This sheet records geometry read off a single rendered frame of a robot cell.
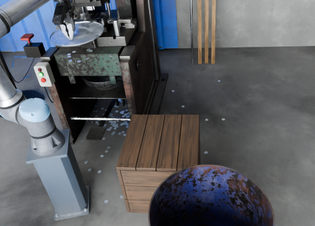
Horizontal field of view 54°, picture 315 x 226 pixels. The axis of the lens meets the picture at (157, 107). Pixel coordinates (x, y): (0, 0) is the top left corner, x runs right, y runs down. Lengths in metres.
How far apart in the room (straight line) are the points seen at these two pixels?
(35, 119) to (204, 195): 0.78
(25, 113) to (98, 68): 0.62
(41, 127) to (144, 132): 0.52
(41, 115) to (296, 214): 1.31
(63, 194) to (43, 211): 0.25
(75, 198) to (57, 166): 0.25
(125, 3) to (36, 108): 0.99
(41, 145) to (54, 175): 0.18
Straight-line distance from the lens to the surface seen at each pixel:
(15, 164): 2.24
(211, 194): 1.37
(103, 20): 1.93
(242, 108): 2.34
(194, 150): 1.49
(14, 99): 1.47
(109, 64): 1.81
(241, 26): 3.13
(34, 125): 1.41
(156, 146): 1.52
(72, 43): 1.64
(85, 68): 1.88
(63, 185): 1.62
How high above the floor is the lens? 1.39
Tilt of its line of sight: 36 degrees down
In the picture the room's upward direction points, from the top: 7 degrees counter-clockwise
